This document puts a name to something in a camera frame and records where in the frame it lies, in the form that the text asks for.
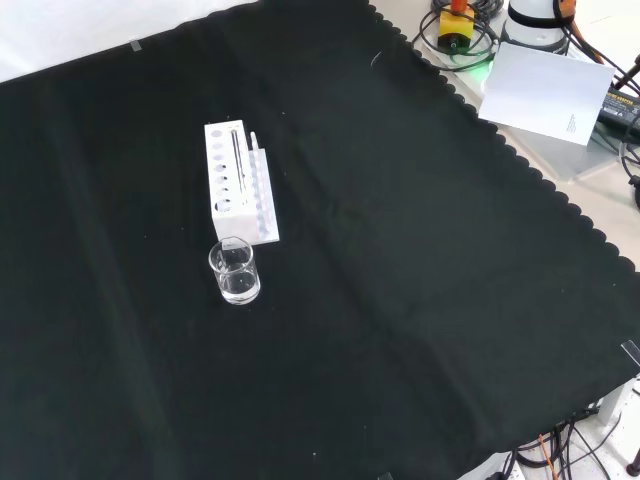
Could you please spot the pale board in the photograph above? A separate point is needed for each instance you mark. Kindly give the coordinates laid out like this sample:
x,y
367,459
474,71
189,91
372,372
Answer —
x,y
545,90

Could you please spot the yellow stop button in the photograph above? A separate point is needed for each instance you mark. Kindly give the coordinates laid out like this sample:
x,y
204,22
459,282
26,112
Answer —
x,y
456,27

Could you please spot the clear glass rod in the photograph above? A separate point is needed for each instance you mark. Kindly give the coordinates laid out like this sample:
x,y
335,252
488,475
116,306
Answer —
x,y
236,150

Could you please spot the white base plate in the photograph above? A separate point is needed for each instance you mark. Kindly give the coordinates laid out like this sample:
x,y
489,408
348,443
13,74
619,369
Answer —
x,y
560,160

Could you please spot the white test tube rack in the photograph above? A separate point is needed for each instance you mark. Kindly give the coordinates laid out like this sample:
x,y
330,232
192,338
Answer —
x,y
230,225

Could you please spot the small glass beaker with water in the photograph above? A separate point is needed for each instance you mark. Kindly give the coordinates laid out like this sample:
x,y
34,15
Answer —
x,y
240,295

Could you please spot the black table cloth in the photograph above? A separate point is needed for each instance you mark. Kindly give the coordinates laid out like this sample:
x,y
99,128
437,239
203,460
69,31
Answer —
x,y
375,300

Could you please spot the black power adapter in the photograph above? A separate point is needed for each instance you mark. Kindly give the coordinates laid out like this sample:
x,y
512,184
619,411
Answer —
x,y
620,107

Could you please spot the clear plastic clip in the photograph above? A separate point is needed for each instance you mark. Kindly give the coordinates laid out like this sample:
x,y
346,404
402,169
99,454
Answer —
x,y
135,46
632,354

